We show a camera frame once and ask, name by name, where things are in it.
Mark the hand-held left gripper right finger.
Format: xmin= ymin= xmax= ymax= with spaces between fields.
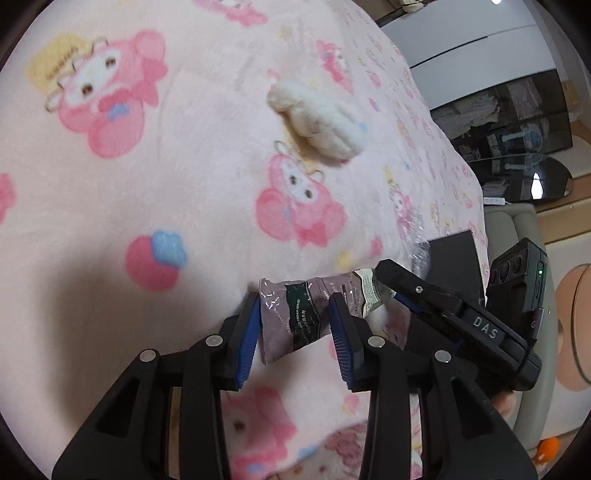
xmin=328 ymin=292 xmax=539 ymax=480

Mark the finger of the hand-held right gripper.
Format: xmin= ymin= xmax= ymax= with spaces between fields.
xmin=375 ymin=258 xmax=463 ymax=320
xmin=392 ymin=294 xmax=463 ymax=355

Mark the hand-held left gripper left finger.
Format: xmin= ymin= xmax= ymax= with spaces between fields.
xmin=52 ymin=291 xmax=263 ymax=480

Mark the plastic-wrapped hand cream tube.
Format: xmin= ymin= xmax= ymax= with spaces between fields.
xmin=259 ymin=268 xmax=398 ymax=365

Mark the person's right hand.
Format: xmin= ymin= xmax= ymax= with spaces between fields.
xmin=489 ymin=390 xmax=522 ymax=423

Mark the clear crinkled plastic bag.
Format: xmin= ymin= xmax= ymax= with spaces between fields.
xmin=402 ymin=222 xmax=435 ymax=278

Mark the black box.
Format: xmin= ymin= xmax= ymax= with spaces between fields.
xmin=427 ymin=231 xmax=488 ymax=305

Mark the round peach table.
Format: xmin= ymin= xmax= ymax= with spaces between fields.
xmin=554 ymin=264 xmax=591 ymax=388

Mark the dark glass cabinet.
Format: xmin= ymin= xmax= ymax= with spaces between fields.
xmin=431 ymin=69 xmax=575 ymax=204

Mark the orange toy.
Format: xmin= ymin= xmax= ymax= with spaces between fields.
xmin=536 ymin=436 xmax=561 ymax=463

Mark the white fluffy hair clip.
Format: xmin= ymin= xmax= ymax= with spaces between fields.
xmin=268 ymin=80 xmax=365 ymax=162

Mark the pink printed blanket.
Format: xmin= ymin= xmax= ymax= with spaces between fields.
xmin=0 ymin=0 xmax=491 ymax=480

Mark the white wardrobe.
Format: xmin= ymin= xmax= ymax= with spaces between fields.
xmin=381 ymin=0 xmax=561 ymax=109

